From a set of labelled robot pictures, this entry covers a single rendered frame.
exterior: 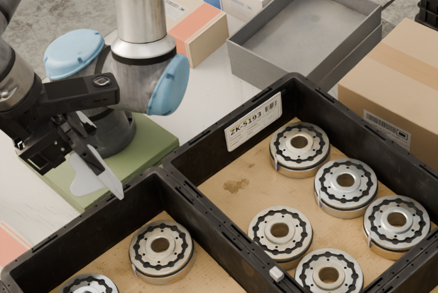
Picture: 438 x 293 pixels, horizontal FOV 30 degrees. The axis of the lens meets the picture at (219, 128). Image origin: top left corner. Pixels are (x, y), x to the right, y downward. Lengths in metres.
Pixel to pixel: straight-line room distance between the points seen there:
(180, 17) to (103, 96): 0.74
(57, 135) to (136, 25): 0.37
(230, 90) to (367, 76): 0.34
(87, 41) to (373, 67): 0.52
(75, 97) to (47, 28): 2.03
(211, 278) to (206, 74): 0.60
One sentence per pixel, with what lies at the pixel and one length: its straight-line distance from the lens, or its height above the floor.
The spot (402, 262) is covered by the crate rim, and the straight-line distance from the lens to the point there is 1.19.
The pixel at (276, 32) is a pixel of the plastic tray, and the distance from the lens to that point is 1.76.
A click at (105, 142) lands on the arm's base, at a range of 1.59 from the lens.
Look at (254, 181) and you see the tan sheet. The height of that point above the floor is 0.83.
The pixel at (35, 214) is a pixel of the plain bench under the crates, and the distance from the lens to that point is 1.61.
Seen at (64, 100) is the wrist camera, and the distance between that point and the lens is 1.08.
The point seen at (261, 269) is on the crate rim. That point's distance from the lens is 1.18.
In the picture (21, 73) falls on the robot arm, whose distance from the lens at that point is 1.04.
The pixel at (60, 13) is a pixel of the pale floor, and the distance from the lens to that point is 3.15.
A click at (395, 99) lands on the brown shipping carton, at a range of 1.48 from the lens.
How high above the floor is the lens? 1.93
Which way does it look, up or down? 48 degrees down
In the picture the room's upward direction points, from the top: 9 degrees counter-clockwise
